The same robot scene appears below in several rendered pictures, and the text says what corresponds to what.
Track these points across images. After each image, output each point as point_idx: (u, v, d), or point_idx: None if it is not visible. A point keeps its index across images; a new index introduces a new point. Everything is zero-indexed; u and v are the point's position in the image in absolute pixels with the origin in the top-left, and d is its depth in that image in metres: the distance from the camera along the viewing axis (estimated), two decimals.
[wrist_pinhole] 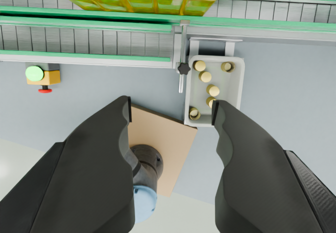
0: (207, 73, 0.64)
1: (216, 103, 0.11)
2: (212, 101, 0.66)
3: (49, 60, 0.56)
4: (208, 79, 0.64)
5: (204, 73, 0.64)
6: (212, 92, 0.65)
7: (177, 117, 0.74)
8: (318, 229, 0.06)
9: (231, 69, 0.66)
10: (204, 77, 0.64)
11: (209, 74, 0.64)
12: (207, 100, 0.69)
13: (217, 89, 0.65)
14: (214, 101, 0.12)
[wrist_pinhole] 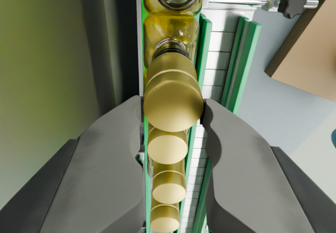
0: (163, 160, 0.17)
1: (203, 102, 0.11)
2: None
3: None
4: (158, 143, 0.16)
5: (175, 160, 0.17)
6: (185, 105, 0.11)
7: None
8: (307, 223, 0.06)
9: None
10: (175, 149, 0.16)
11: (157, 157, 0.17)
12: None
13: (156, 117, 0.11)
14: None
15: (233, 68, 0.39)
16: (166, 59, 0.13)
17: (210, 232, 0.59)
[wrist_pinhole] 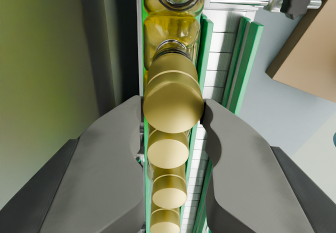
0: (164, 165, 0.17)
1: (203, 102, 0.11)
2: None
3: None
4: (158, 147, 0.16)
5: (175, 164, 0.17)
6: (185, 106, 0.11)
7: None
8: (307, 223, 0.06)
9: None
10: (176, 153, 0.16)
11: (157, 161, 0.16)
12: None
13: (156, 118, 0.11)
14: None
15: (234, 69, 0.39)
16: (167, 59, 0.13)
17: None
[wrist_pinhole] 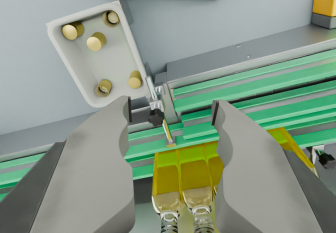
0: None
1: (216, 103, 0.11)
2: (98, 47, 0.48)
3: (329, 44, 0.41)
4: None
5: None
6: None
7: None
8: (318, 229, 0.06)
9: (98, 87, 0.56)
10: None
11: None
12: (104, 42, 0.50)
13: None
14: (214, 101, 0.12)
15: (215, 87, 0.43)
16: None
17: None
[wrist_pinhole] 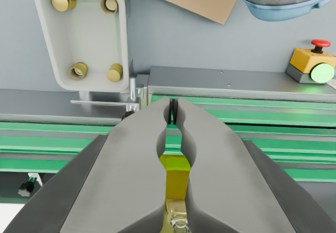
0: None
1: (175, 102, 0.11)
2: None
3: (296, 96, 0.46)
4: None
5: None
6: None
7: None
8: (282, 213, 0.06)
9: (72, 68, 0.52)
10: None
11: None
12: None
13: None
14: (173, 100, 0.12)
15: None
16: None
17: None
